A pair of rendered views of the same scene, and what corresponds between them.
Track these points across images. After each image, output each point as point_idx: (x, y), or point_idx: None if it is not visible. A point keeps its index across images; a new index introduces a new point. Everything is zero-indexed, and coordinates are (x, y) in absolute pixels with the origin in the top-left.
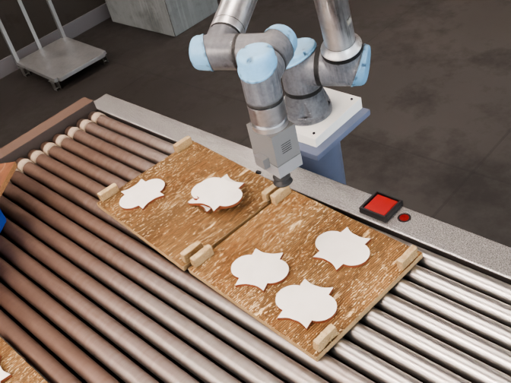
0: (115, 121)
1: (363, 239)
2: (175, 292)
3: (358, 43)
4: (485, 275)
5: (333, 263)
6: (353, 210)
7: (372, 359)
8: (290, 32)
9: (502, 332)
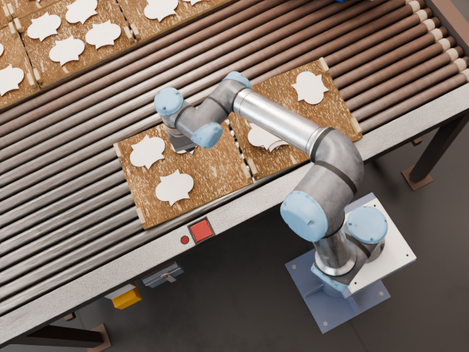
0: (444, 86)
1: (172, 201)
2: (206, 92)
3: (324, 267)
4: (112, 253)
5: (165, 177)
6: (211, 214)
7: (100, 170)
8: (199, 138)
9: (76, 237)
